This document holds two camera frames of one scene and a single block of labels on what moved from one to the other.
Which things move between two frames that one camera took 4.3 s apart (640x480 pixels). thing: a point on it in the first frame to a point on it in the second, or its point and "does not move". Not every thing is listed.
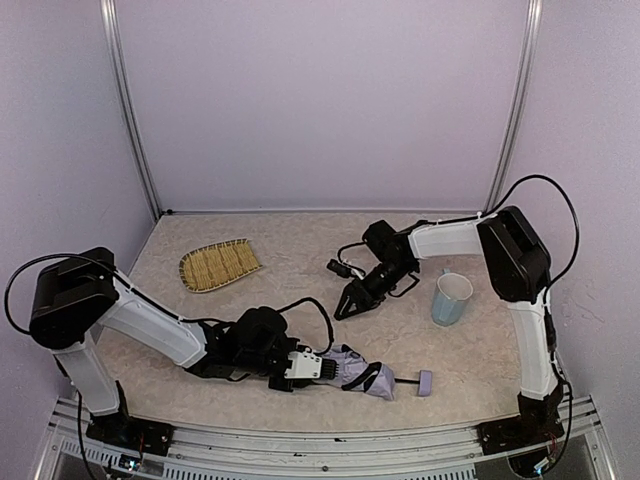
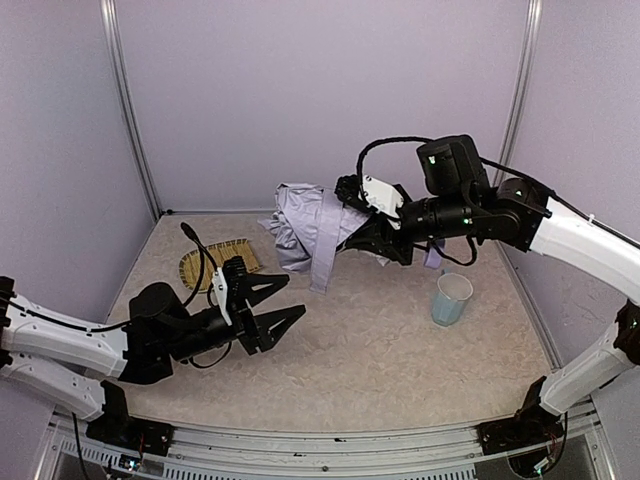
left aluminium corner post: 114,40 does not move
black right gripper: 364,291 to 382,223
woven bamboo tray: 211,265 does not move
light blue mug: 450,297 does not move
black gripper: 343,270 to 372,194
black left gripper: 280,381 to 240,307
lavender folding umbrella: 356,374 to 310,223
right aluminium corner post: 519,101 does not move
